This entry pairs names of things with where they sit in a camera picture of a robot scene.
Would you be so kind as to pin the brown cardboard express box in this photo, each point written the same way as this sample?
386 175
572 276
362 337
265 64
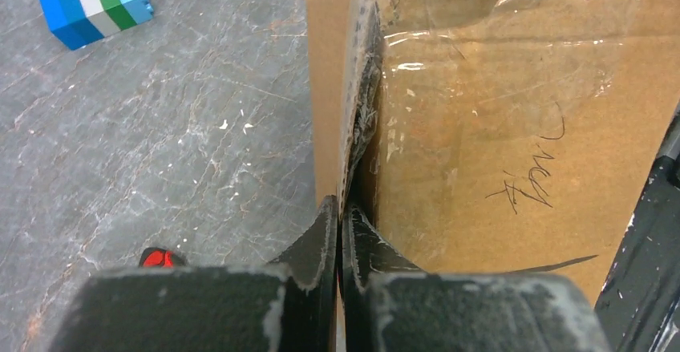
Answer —
493 136

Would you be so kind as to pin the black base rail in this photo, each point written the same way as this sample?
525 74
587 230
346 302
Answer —
639 305

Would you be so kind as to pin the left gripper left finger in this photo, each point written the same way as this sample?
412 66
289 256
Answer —
287 304

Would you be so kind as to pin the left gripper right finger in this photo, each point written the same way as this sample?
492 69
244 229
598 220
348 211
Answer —
391 304

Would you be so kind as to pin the blue green block stack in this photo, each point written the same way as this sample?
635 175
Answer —
77 23

